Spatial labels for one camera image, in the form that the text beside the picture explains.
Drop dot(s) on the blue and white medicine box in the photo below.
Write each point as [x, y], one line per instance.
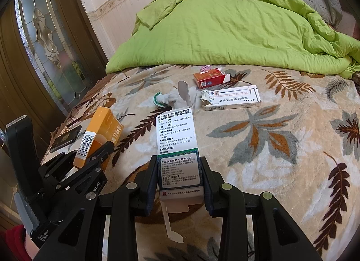
[175, 137]

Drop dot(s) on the person's left forearm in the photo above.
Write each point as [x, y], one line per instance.
[17, 241]

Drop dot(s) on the long white medicine box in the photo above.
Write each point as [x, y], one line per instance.
[236, 98]

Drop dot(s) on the red cigarette box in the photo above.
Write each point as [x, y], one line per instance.
[208, 79]

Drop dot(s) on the leaf print blanket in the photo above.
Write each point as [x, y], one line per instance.
[281, 151]

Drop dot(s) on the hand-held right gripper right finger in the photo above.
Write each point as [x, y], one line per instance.
[208, 196]

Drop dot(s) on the white cloth with green trim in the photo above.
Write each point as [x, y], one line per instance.
[166, 99]

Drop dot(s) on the pink crumpled wrapper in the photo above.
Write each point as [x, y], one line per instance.
[204, 68]

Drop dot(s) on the orange cardboard box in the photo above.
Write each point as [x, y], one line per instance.
[98, 129]

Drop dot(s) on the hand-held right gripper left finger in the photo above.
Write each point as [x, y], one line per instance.
[153, 193]

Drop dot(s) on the wooden door with glass panel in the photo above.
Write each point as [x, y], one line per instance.
[42, 39]

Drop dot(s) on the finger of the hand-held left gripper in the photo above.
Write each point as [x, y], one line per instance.
[56, 171]
[90, 176]

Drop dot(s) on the green quilt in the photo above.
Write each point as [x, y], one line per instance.
[225, 25]

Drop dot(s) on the black phone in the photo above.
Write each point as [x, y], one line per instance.
[66, 138]

